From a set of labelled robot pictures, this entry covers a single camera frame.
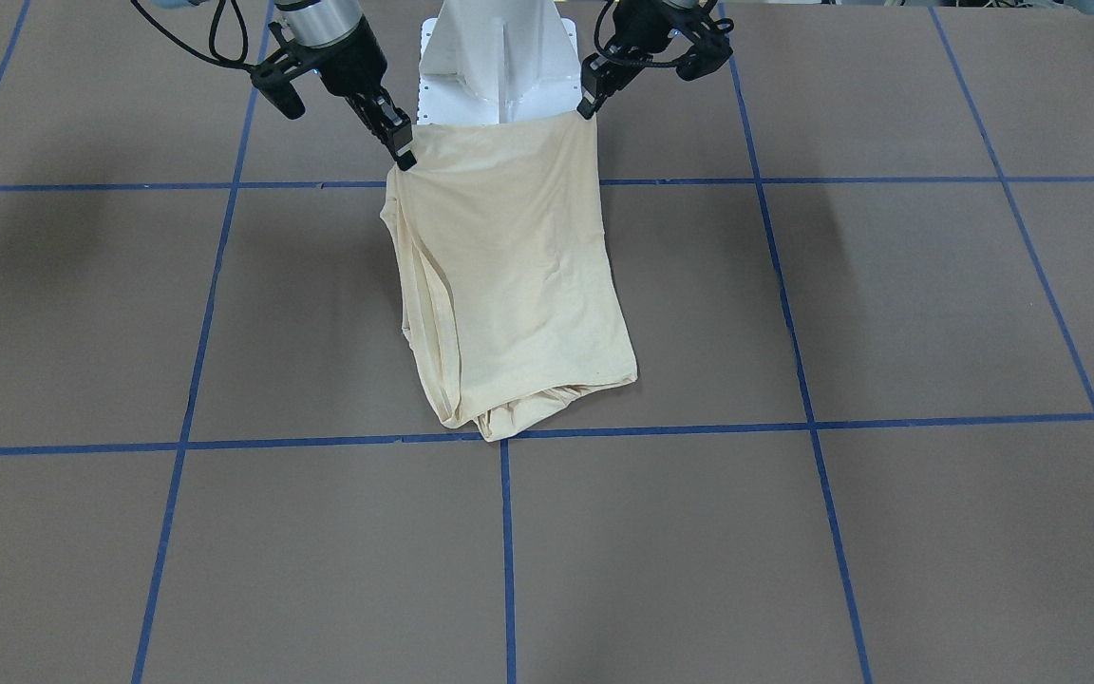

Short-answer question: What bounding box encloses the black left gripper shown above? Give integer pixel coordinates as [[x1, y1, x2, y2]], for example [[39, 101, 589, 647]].
[[577, 1, 700, 120]]

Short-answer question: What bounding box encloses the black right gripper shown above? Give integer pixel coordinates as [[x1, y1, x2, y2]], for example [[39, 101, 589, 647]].
[[315, 25, 417, 172]]

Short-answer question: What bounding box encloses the cream long-sleeve graphic shirt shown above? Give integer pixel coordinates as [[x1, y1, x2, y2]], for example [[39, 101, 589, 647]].
[[381, 112, 638, 443]]

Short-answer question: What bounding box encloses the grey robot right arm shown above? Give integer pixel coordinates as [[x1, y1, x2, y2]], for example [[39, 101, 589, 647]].
[[131, 1, 417, 172]]

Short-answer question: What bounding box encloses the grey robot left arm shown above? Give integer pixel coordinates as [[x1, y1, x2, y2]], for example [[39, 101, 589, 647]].
[[577, 1, 734, 121]]

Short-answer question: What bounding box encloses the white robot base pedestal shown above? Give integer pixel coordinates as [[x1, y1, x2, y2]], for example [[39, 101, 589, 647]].
[[414, 1, 581, 126]]

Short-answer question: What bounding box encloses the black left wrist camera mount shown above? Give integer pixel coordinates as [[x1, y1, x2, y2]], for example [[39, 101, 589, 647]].
[[674, 14, 735, 82]]

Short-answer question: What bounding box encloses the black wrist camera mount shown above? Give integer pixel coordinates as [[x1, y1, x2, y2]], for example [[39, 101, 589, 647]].
[[251, 42, 321, 120], [674, 14, 735, 82]]

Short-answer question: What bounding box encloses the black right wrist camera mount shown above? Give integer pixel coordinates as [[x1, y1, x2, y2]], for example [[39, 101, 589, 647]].
[[251, 42, 321, 120]]

